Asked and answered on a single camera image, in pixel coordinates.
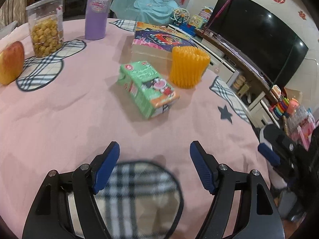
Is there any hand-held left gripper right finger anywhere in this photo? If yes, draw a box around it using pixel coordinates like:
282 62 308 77
189 141 291 239

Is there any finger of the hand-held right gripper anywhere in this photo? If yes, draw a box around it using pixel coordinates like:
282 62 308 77
257 143 281 167

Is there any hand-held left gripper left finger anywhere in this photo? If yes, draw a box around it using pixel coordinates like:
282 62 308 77
22 141 120 239

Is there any pink plastic toy box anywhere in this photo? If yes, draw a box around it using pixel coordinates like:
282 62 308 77
286 104 317 150

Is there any silver foil bag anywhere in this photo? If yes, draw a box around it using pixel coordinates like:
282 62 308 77
276 187 307 222

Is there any pink tablecloth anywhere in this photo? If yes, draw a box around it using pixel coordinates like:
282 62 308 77
0 17 273 239

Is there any white television cabinet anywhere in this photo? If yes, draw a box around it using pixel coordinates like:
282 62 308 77
169 24 283 130

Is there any green drink carton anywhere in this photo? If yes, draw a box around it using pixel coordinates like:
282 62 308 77
117 61 180 120

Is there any orange ribbed cup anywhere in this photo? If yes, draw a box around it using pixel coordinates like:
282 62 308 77
169 46 211 89

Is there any black television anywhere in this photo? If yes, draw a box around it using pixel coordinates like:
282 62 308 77
204 0 310 88

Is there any colourful game box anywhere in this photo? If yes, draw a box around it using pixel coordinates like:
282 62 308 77
130 21 200 63

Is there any apple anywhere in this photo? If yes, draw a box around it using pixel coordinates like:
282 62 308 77
0 41 26 85

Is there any clear jar of popcorn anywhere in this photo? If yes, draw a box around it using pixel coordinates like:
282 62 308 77
26 0 66 58

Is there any toy ferris wheel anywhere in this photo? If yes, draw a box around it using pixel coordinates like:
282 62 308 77
170 8 191 27

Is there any purple bottle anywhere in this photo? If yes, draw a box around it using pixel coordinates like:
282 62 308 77
84 0 113 41

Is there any teal cloth cover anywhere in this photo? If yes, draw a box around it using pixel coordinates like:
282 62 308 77
109 0 181 27

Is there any beige patterned curtain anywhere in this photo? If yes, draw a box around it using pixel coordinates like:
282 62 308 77
0 0 36 28

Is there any rainbow stacking ring toy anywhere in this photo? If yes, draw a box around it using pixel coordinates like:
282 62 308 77
270 97 291 118

